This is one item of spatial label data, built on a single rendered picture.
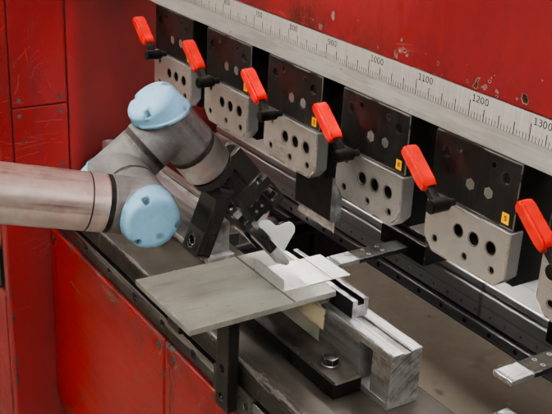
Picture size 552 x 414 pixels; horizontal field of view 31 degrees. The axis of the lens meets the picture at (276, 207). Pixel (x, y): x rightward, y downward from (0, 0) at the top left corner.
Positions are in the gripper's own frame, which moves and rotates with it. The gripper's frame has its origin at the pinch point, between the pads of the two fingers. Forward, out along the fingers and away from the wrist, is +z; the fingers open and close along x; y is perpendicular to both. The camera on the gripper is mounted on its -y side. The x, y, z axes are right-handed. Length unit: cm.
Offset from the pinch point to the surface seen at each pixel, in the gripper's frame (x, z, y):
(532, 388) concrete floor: 58, 172, 42
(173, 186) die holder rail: 49, 11, 1
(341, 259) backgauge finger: 0.1, 12.6, 8.4
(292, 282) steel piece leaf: -2.6, 5.3, -0.7
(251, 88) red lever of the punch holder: 9.8, -17.7, 16.9
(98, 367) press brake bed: 58, 36, -37
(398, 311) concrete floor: 118, 168, 37
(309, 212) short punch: 3.2, 2.9, 10.0
